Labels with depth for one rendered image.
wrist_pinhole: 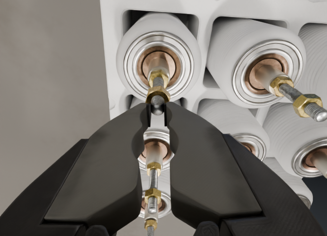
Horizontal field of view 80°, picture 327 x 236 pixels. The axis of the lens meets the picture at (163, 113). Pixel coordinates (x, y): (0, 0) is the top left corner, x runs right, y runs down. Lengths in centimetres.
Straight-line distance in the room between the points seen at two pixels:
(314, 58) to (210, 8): 14
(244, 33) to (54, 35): 40
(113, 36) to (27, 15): 28
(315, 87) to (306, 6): 10
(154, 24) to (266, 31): 11
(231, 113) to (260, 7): 14
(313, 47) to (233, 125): 14
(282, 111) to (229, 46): 17
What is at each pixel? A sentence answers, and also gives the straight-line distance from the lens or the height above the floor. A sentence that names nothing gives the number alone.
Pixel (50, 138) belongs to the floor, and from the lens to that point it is 66.
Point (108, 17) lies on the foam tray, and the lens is 29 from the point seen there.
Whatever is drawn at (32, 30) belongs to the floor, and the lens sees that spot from 54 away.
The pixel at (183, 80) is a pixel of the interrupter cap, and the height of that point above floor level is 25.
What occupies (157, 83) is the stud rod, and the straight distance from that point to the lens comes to 16.
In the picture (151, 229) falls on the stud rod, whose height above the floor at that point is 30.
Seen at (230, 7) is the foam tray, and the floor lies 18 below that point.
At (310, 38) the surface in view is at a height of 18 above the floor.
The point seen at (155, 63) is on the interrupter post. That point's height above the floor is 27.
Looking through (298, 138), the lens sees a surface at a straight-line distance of 33.
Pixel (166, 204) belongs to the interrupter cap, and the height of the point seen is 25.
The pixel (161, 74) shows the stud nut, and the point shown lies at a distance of 18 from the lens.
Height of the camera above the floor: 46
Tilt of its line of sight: 59 degrees down
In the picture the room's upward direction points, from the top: 178 degrees clockwise
